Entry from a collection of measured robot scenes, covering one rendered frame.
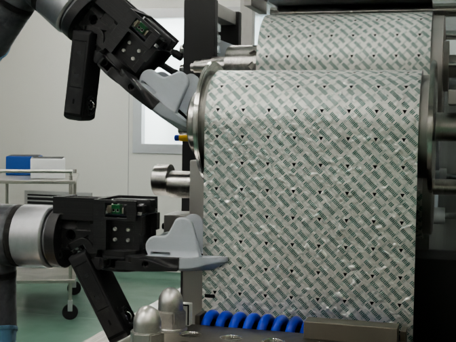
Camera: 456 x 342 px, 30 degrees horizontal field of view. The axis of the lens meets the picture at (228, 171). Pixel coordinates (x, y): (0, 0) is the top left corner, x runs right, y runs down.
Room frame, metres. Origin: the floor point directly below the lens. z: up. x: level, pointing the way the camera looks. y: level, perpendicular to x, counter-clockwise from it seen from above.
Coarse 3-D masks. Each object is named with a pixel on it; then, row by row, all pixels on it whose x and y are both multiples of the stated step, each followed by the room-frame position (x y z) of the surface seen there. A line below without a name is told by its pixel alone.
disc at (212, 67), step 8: (208, 64) 0.99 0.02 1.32; (216, 64) 1.02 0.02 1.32; (208, 72) 0.99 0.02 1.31; (200, 80) 0.97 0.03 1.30; (208, 80) 0.99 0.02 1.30; (200, 88) 0.96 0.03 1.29; (200, 96) 0.96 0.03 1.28; (200, 104) 0.96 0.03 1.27; (200, 112) 0.96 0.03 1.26; (200, 120) 0.96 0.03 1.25; (200, 128) 0.96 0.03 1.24; (200, 136) 0.96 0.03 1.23; (200, 144) 0.96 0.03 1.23; (200, 152) 0.96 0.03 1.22; (200, 160) 0.96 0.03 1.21; (200, 168) 0.97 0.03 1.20
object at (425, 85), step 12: (204, 96) 0.97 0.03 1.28; (420, 96) 0.91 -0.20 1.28; (204, 108) 0.97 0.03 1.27; (420, 108) 0.90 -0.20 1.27; (204, 120) 0.96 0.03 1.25; (420, 120) 0.90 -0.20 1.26; (420, 132) 0.90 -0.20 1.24; (420, 144) 0.90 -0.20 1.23; (420, 156) 0.91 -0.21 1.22; (420, 168) 0.92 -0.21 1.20
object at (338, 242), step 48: (240, 192) 0.95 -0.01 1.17; (288, 192) 0.93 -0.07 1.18; (336, 192) 0.92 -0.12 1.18; (384, 192) 0.90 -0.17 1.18; (240, 240) 0.95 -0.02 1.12; (288, 240) 0.93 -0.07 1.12; (336, 240) 0.92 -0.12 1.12; (384, 240) 0.90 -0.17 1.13; (240, 288) 0.95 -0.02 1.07; (288, 288) 0.93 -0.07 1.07; (336, 288) 0.92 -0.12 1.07; (384, 288) 0.90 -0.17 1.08
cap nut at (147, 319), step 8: (136, 312) 0.80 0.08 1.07; (144, 312) 0.79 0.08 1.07; (152, 312) 0.80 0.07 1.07; (136, 320) 0.79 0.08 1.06; (144, 320) 0.79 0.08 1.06; (152, 320) 0.79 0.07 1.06; (160, 320) 0.80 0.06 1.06; (136, 328) 0.79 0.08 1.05; (144, 328) 0.79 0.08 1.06; (152, 328) 0.79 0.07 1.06; (160, 328) 0.80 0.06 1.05; (136, 336) 0.79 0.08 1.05; (144, 336) 0.79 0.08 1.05; (152, 336) 0.79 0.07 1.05; (160, 336) 0.80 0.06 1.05
